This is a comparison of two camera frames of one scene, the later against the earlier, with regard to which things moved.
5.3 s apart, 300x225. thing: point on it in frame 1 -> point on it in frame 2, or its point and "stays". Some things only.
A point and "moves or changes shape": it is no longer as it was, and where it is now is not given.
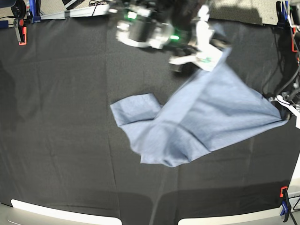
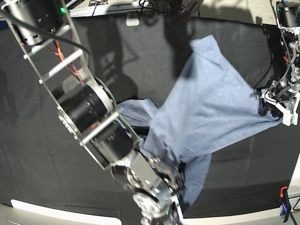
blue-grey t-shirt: [210, 109] moves or changes shape
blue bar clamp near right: [286, 206] stays
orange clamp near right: [282, 188] stays
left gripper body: [205, 49] -> [158, 191]
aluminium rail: [101, 10] stays
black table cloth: [61, 145] stays
